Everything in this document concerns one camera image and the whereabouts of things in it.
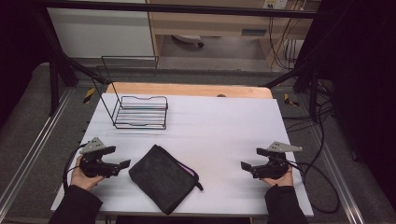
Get bundle of hanging cables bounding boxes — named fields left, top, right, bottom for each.
left=266, top=13, right=302, bottom=72

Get white wall socket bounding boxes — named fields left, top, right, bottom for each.
left=262, top=0, right=290, bottom=10

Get white foam board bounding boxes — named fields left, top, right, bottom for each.
left=50, top=92, right=315, bottom=218

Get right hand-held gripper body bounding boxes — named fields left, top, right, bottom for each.
left=250, top=141, right=304, bottom=180

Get black towel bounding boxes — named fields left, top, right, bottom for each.
left=128, top=144, right=205, bottom=217

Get chair base with caster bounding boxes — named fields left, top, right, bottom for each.
left=171, top=34, right=205, bottom=49

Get black floor cables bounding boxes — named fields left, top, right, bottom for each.
left=281, top=77, right=336, bottom=133

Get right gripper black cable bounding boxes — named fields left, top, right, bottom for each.
left=287, top=160, right=341, bottom=215

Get white cabinet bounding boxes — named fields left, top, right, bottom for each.
left=46, top=0, right=156, bottom=59

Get yellow black tape strip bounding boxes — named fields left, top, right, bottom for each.
left=283, top=92, right=301, bottom=107
left=82, top=87, right=96, bottom=105

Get person's right hand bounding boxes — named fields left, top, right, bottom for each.
left=261, top=165, right=295, bottom=188

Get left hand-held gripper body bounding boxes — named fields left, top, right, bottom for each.
left=78, top=136, right=121, bottom=179

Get person's left hand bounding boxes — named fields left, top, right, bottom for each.
left=70, top=154, right=106, bottom=192

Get black frame crossbar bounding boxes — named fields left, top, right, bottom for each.
left=38, top=0, right=319, bottom=20

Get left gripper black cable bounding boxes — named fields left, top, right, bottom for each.
left=62, top=143, right=89, bottom=191

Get black frame strut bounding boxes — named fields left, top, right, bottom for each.
left=262, top=18, right=335, bottom=122
left=32, top=6, right=106, bottom=117

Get aluminium floor rail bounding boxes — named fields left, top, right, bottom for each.
left=310, top=124, right=366, bottom=224
left=0, top=88, right=75, bottom=214

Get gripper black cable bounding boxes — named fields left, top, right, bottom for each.
left=287, top=160, right=341, bottom=215
left=62, top=143, right=89, bottom=191

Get black wire rack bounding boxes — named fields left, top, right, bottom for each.
left=91, top=55, right=169, bottom=131

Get wooden desk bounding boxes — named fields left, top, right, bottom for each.
left=146, top=0, right=322, bottom=68

